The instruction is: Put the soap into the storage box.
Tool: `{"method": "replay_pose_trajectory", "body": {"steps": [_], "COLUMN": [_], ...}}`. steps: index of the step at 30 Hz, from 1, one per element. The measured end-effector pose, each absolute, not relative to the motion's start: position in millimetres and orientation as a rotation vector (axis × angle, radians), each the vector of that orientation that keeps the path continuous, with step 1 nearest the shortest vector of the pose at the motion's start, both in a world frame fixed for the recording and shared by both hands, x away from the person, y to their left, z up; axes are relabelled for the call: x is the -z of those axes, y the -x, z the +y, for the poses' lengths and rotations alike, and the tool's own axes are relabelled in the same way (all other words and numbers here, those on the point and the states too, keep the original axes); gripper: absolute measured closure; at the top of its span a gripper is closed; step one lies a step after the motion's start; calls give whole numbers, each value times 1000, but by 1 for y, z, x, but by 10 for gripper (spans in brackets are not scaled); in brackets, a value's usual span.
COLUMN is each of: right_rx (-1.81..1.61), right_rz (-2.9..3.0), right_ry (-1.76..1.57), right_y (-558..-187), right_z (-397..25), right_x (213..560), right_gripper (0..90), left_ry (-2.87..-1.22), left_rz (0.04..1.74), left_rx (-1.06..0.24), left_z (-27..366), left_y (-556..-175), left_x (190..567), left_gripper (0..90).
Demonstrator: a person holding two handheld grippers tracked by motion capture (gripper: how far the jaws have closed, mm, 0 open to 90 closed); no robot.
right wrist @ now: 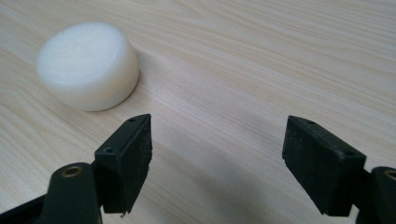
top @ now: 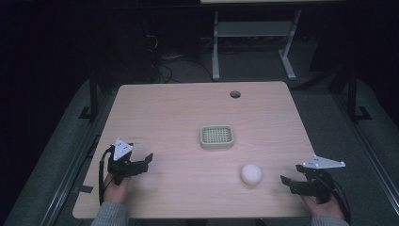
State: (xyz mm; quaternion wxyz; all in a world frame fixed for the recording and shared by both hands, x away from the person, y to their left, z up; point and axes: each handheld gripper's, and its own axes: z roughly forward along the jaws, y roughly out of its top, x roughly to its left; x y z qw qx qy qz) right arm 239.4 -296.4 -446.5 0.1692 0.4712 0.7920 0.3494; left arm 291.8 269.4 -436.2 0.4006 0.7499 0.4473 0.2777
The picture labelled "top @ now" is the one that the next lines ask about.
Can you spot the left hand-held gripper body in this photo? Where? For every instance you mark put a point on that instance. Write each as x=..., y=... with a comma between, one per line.
x=120, y=163

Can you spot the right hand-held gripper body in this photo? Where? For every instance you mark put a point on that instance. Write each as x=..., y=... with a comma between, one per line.
x=320, y=179

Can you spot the white round soap ball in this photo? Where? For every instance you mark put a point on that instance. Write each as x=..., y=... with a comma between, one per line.
x=251, y=174

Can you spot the person's left hand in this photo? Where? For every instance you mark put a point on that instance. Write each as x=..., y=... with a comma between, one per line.
x=116, y=191

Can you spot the person's right hand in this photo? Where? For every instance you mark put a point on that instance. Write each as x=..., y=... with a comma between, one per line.
x=323, y=210

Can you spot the grey tape strip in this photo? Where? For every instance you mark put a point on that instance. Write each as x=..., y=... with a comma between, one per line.
x=83, y=189

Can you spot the black metal stand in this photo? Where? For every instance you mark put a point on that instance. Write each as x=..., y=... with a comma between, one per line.
x=93, y=100
x=354, y=100

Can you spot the green slatted soap dish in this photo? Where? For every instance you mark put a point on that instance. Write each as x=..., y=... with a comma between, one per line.
x=217, y=137

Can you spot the white metal desk frame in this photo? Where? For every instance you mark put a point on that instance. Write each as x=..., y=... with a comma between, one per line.
x=251, y=29

